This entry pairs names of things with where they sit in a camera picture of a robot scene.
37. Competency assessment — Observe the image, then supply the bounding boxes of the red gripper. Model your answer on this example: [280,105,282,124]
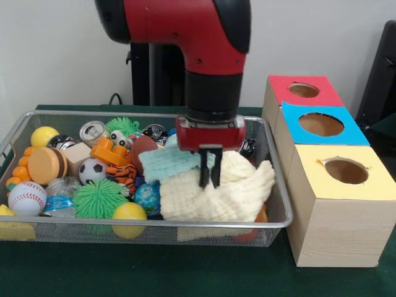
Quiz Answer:
[175,116,247,189]

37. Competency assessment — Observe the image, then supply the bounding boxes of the cream waffle cloth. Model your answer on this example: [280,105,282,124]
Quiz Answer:
[160,151,276,223]

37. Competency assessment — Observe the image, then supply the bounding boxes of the wooden box with three holes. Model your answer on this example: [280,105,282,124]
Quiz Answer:
[261,74,396,269]

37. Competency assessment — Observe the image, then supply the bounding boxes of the silver mesh bin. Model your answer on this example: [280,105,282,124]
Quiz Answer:
[0,110,295,248]

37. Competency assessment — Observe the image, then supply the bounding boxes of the light blue waffle cloth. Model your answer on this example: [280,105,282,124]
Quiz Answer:
[138,134,217,183]

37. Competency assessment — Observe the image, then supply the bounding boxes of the brown toy football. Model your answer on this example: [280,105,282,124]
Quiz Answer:
[131,135,159,174]

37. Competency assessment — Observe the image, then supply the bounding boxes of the blue globe ball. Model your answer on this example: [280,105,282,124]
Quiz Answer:
[133,182,161,216]

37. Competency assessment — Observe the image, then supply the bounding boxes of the yellow ball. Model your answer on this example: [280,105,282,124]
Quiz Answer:
[111,202,149,239]

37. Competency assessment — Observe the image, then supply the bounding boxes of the green spiky rubber ball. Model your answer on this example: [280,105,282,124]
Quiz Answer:
[72,179,129,219]

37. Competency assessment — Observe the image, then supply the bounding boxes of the dark green table cloth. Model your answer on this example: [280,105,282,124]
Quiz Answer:
[0,104,396,297]

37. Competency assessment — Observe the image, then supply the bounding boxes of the small soccer ball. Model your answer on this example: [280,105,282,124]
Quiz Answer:
[79,157,108,186]

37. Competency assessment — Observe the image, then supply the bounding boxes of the round wooden burger toy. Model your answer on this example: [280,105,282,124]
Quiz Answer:
[27,147,69,186]

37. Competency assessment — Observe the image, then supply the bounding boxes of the green cloth side table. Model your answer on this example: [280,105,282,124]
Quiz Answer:
[368,111,396,149]

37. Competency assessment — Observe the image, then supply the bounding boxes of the white baseball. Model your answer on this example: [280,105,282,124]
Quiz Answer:
[7,181,48,217]

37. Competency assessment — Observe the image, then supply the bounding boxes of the black chair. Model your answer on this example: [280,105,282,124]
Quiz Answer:
[355,20,396,124]

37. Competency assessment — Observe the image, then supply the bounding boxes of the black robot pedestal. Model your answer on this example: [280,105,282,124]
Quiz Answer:
[125,41,189,108]

